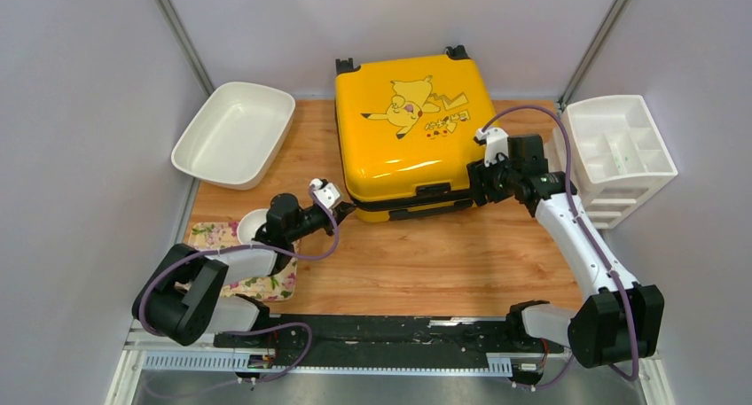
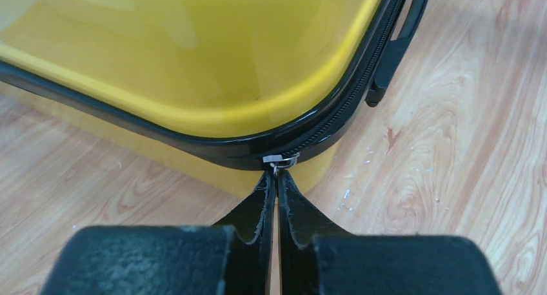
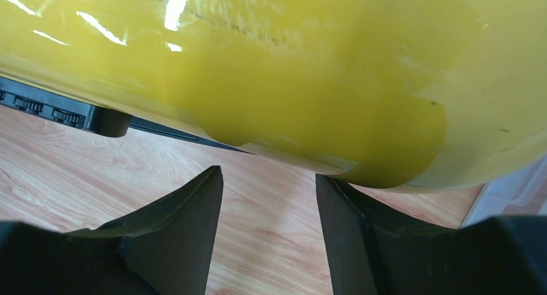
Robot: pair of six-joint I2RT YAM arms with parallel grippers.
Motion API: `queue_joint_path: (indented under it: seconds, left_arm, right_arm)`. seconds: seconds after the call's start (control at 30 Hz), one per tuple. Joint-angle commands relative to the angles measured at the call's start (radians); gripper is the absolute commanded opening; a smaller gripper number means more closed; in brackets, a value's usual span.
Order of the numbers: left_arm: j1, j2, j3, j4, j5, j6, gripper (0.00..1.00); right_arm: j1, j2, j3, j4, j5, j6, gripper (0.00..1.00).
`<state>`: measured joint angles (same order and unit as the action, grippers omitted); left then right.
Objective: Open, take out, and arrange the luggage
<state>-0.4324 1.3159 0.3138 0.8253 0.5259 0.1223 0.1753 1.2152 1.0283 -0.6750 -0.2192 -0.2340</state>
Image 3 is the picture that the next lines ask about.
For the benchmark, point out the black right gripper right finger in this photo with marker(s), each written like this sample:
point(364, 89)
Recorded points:
point(375, 249)

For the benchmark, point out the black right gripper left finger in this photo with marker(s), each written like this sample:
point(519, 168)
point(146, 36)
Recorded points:
point(169, 242)

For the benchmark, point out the yellow cartoon hard-shell suitcase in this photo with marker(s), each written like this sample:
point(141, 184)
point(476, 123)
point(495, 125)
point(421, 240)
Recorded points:
point(419, 94)

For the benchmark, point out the white drawer organizer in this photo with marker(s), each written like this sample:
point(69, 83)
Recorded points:
point(520, 193)

